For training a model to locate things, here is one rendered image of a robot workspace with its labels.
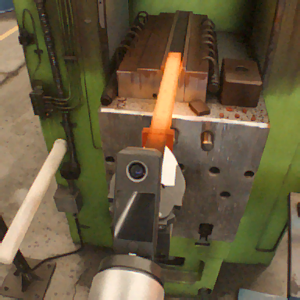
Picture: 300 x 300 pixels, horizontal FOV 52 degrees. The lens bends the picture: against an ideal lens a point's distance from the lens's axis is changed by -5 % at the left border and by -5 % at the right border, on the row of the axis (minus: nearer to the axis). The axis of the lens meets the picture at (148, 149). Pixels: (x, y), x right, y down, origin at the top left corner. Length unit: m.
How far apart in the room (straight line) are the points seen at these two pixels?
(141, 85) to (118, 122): 0.10
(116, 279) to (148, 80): 0.50
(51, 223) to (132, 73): 1.12
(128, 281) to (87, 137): 0.78
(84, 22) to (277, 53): 0.49
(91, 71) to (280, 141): 0.59
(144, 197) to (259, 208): 0.92
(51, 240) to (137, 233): 1.30
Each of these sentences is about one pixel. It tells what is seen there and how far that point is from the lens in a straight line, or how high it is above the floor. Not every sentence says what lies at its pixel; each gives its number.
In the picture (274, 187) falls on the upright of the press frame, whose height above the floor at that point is 0.52.
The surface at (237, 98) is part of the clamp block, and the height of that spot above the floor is 0.94.
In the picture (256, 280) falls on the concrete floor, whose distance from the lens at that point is 1.53.
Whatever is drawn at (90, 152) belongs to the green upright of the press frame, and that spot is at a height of 0.60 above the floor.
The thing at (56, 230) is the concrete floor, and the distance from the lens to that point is 1.65.
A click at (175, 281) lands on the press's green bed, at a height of 0.15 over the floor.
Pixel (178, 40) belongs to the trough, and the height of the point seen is 0.99.
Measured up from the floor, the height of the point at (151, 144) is 1.02.
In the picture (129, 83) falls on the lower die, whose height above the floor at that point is 0.95.
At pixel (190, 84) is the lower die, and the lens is 0.72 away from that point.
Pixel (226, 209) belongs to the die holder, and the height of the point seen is 0.62.
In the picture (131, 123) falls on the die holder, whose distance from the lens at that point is 0.72.
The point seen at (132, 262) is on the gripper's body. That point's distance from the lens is 0.32.
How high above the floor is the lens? 1.31
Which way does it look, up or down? 41 degrees down
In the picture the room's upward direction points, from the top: straight up
